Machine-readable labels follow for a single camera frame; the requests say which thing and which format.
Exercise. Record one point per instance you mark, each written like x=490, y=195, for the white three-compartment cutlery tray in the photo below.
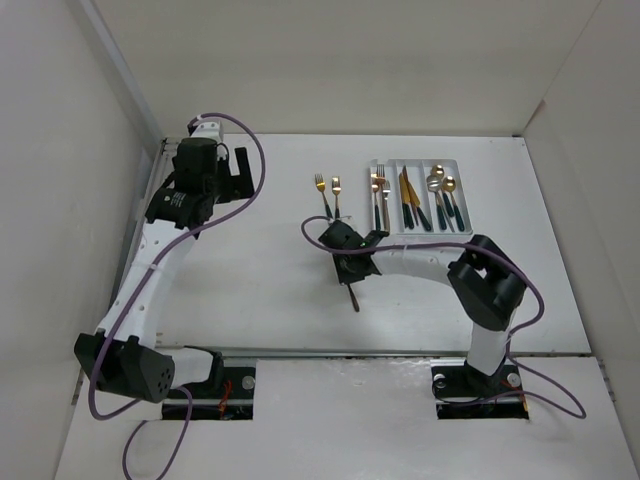
x=418, y=171

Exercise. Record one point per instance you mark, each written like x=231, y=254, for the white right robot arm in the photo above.
x=478, y=272

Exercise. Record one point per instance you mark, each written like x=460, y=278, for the gold fork green handle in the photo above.
x=321, y=187
x=336, y=190
x=375, y=190

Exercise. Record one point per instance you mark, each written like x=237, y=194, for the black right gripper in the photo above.
x=346, y=277

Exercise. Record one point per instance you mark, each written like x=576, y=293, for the gold spoon green handle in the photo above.
x=439, y=171
x=449, y=186
x=440, y=213

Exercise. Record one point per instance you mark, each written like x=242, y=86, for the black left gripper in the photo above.
x=237, y=185

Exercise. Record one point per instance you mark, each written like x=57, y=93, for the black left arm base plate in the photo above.
x=228, y=393

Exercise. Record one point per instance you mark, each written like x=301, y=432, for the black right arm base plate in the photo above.
x=462, y=393

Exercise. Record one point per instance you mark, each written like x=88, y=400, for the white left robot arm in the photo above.
x=122, y=357

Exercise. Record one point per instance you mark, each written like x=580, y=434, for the aluminium rail frame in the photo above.
x=137, y=309

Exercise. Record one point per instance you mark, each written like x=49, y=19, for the rose gold fork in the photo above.
x=380, y=172
x=353, y=298

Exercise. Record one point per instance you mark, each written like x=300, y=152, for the silver slotted spoon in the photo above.
x=434, y=185

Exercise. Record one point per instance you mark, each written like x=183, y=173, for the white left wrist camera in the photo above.
x=206, y=128

